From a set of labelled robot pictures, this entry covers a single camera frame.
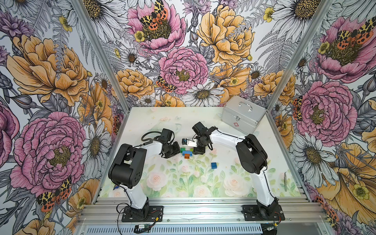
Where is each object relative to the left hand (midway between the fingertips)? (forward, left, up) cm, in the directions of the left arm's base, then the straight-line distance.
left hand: (179, 154), depth 95 cm
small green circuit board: (-37, +16, 0) cm, 41 cm away
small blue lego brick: (-8, -21, +1) cm, 23 cm away
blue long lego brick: (+1, -5, +2) cm, 5 cm away
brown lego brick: (-1, -5, +1) cm, 5 cm away
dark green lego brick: (+3, -2, +1) cm, 4 cm away
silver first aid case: (+21, -42, +15) cm, 49 cm away
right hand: (+3, -12, 0) cm, 12 cm away
